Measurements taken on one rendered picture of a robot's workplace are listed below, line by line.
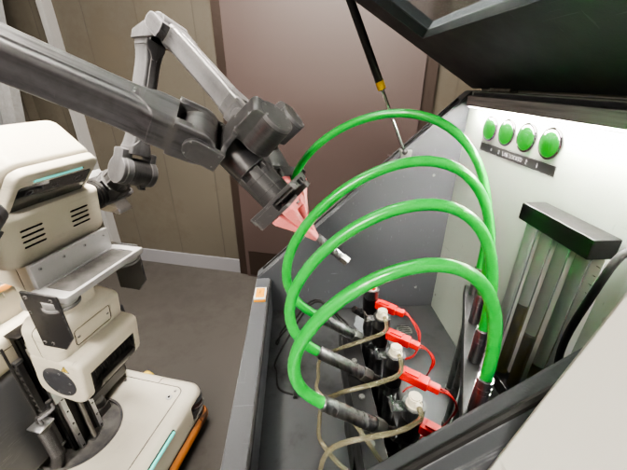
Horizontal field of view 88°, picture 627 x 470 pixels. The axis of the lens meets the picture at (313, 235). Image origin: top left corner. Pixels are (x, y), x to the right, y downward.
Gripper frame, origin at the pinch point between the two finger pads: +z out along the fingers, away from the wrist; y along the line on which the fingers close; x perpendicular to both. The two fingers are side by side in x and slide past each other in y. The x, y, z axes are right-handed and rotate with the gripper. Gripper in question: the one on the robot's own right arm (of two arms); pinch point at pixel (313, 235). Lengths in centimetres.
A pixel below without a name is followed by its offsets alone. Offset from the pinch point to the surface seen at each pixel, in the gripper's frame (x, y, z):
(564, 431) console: -32.1, 19.2, 14.2
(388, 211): -13.8, 15.7, 0.7
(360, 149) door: 163, -15, 7
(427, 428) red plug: -21.2, 3.5, 23.0
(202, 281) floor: 148, -176, -1
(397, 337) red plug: -6.3, 1.3, 20.6
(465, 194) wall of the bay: 34.6, 20.7, 22.9
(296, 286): -16.6, 1.7, 0.5
